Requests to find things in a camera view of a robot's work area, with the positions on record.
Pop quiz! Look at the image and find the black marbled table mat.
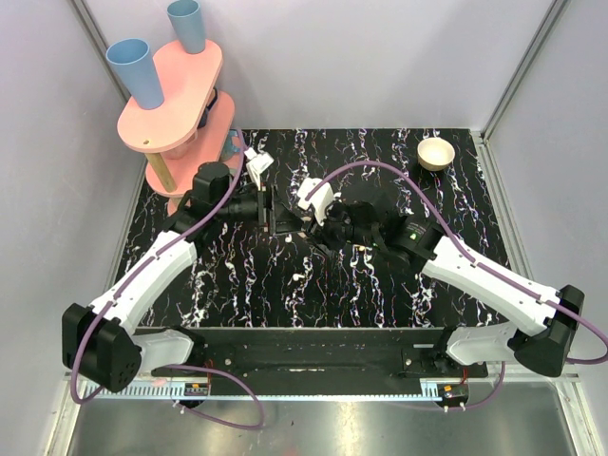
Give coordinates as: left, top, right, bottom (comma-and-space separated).
141, 128, 509, 328

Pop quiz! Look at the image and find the pink three tier shelf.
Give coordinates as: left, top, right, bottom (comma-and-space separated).
117, 40, 236, 213

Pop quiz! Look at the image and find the blue mug on shelf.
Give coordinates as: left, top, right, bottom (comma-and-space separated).
219, 129, 243, 162

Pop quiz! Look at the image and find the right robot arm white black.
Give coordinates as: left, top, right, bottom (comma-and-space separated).
297, 184, 584, 377

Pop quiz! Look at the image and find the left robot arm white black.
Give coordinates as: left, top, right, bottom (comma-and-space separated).
62, 154, 302, 392

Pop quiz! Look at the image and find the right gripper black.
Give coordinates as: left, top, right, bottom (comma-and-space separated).
301, 197, 380, 257

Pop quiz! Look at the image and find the blue cup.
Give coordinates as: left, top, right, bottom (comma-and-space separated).
105, 38, 164, 110
166, 0, 206, 54

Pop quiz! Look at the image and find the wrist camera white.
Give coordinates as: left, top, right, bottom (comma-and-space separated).
296, 178, 334, 226
244, 147, 275, 190

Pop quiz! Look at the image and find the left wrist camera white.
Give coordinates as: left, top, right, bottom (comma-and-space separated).
244, 147, 275, 190

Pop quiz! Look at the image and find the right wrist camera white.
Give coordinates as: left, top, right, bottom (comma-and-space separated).
296, 178, 334, 226

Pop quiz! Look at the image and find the blue cup rear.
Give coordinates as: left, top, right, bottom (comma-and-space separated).
166, 0, 206, 54

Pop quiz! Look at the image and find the beige wooden bowl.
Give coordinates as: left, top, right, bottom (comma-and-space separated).
417, 138, 455, 172

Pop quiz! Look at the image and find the blue cup front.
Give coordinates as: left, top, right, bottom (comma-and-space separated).
105, 38, 164, 110

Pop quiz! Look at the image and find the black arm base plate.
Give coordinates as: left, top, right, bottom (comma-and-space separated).
189, 328, 488, 402

